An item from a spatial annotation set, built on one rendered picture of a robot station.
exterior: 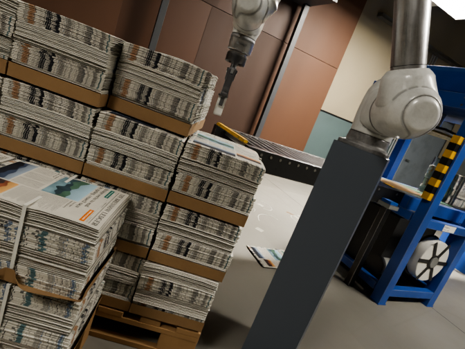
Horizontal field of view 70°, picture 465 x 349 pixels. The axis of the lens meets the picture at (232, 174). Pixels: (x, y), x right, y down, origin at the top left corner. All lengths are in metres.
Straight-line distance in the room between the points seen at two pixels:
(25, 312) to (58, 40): 0.78
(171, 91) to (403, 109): 0.71
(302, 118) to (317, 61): 0.93
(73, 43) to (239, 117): 4.21
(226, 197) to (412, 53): 0.72
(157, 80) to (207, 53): 3.78
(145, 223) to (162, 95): 0.44
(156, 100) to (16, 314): 0.73
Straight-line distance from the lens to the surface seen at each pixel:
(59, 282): 1.02
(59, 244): 0.96
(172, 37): 4.78
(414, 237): 2.61
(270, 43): 5.29
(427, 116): 1.09
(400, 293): 2.89
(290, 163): 1.90
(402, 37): 1.16
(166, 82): 1.13
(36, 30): 1.21
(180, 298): 1.32
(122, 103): 1.18
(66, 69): 1.18
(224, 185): 1.13
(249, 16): 1.06
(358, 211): 1.29
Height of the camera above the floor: 1.02
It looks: 13 degrees down
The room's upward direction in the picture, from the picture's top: 21 degrees clockwise
